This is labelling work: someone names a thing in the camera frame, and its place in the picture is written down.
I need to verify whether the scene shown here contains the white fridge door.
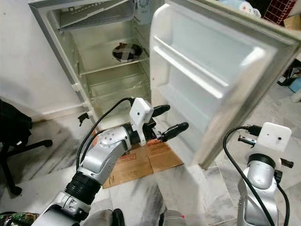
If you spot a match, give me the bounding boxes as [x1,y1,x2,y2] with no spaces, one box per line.
[150,0,301,170]

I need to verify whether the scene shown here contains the small white fridge cabinet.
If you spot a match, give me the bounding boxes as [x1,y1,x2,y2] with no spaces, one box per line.
[28,0,165,130]

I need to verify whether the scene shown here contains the white fridge thermostat box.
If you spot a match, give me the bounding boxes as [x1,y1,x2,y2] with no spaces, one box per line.
[134,0,152,24]

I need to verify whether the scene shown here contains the flat brown cardboard sheet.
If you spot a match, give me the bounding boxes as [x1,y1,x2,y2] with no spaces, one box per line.
[92,127,184,189]

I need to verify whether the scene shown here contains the dark round bowl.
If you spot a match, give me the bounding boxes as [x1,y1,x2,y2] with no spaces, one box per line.
[112,42,143,63]

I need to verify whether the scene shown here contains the grey right robot leg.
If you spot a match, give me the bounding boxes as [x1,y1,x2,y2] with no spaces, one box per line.
[160,210,186,226]

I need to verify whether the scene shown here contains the black office chair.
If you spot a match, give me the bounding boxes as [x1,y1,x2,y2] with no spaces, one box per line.
[0,99,53,196]

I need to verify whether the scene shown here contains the clear freezer compartment flap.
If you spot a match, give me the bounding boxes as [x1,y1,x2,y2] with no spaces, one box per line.
[59,0,137,31]

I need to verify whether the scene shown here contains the blue baby rocker seat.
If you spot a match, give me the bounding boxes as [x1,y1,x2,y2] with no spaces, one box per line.
[216,0,262,18]

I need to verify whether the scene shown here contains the camouflage print cloth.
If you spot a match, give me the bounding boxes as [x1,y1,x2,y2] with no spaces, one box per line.
[0,212,38,226]

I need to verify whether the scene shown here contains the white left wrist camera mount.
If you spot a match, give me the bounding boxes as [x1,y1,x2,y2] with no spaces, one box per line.
[130,97,154,132]

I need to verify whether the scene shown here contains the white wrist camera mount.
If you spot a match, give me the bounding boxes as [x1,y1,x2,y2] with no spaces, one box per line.
[130,97,154,132]
[254,121,292,165]

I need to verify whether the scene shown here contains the small black hinge bracket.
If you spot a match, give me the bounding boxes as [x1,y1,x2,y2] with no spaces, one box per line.
[78,112,90,127]

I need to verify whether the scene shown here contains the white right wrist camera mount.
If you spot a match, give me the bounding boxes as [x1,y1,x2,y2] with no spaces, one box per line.
[254,121,292,165]

